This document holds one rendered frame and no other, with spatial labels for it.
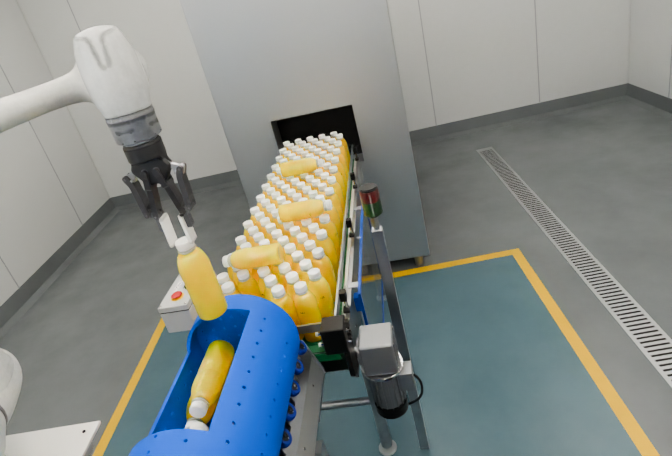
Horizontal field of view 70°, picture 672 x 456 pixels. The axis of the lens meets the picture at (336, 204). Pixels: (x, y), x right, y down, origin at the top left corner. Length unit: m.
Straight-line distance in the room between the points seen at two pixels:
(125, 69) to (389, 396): 1.25
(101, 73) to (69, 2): 4.96
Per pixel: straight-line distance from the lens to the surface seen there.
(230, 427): 1.00
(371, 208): 1.58
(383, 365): 1.60
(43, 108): 1.14
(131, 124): 0.97
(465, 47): 5.49
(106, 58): 0.96
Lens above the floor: 1.89
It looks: 25 degrees down
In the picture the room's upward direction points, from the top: 14 degrees counter-clockwise
